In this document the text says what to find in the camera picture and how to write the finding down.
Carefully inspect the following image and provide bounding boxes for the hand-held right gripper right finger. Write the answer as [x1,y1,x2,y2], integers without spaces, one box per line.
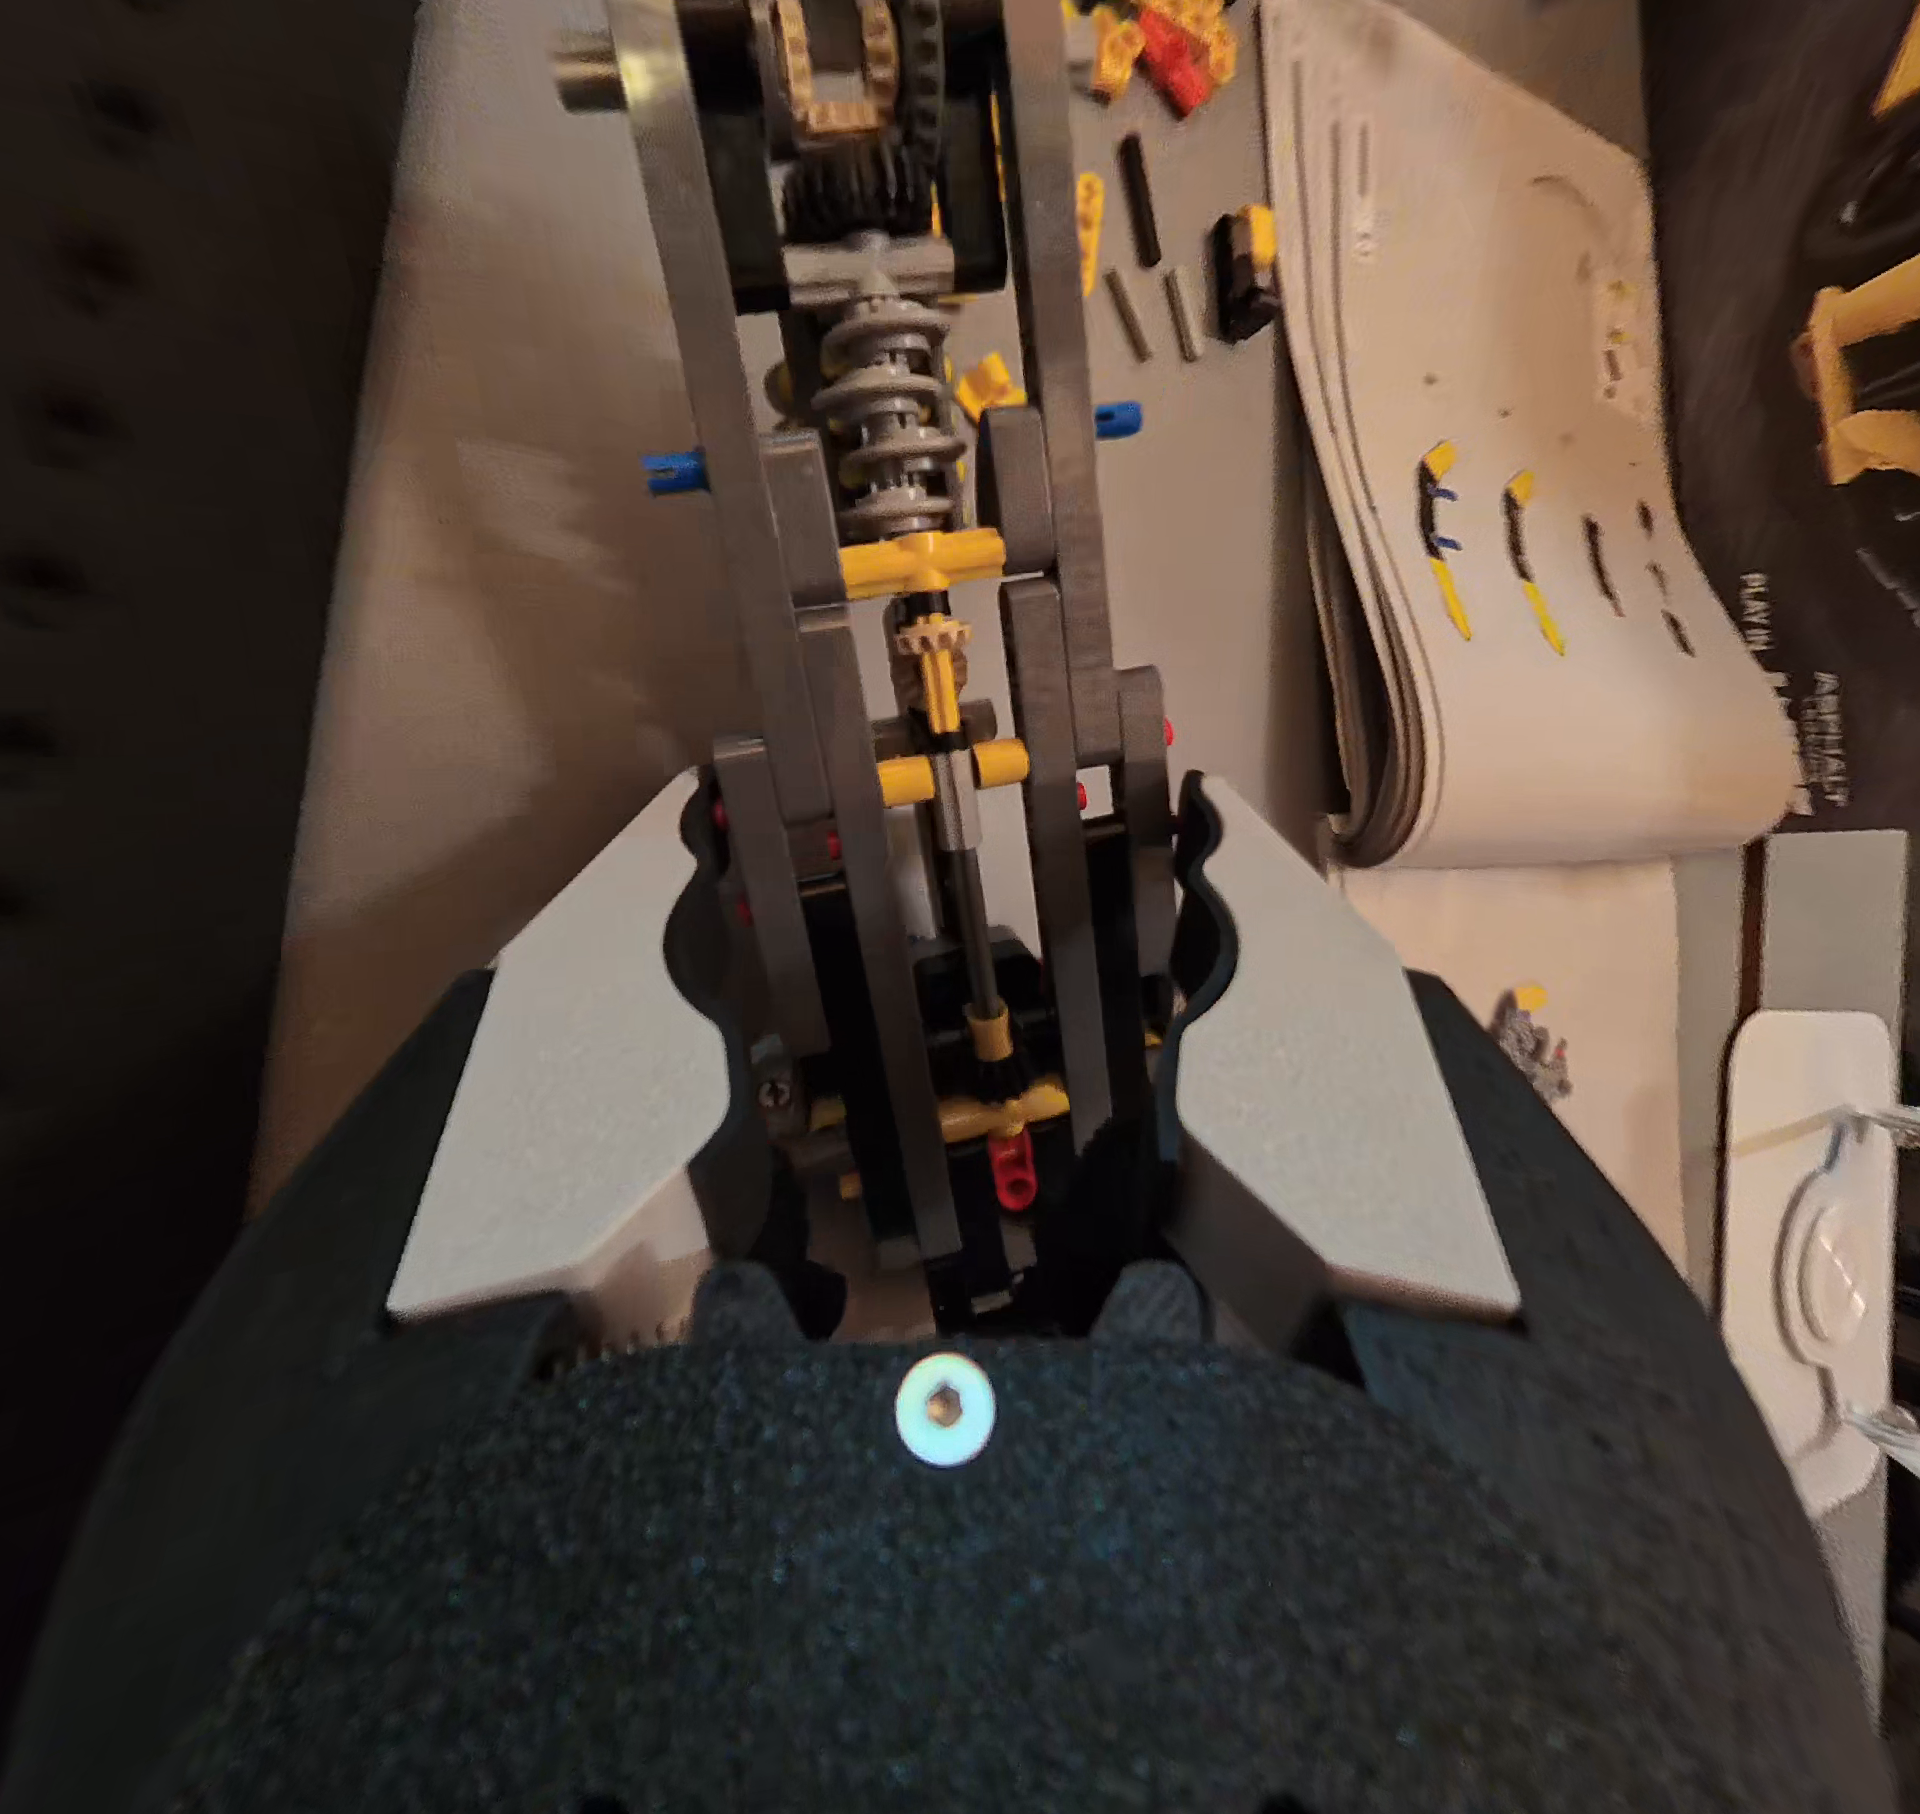
[1161,770,1524,1321]

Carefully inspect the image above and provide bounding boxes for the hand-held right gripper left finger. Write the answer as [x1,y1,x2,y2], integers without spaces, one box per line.
[386,765,782,1321]

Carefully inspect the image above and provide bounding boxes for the grey black lego chassis assembly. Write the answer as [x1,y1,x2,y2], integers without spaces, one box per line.
[552,0,1250,1336]

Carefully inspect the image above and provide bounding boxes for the black and yellow lego block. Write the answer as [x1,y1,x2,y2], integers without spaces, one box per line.
[1209,204,1280,347]

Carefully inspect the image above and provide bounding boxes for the black lego axle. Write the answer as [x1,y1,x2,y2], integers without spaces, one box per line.
[1116,131,1168,272]

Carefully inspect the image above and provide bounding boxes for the pile of yellow lego pieces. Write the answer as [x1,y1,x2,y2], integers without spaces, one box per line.
[1051,0,1247,121]

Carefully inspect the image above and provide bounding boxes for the lego set box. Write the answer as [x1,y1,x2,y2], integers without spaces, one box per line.
[1636,0,1920,833]

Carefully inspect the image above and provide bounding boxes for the white instruction booklet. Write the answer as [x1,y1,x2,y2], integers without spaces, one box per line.
[1259,0,1910,1253]

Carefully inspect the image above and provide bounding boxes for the black perforated armrest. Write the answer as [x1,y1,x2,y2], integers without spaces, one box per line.
[0,0,436,1246]

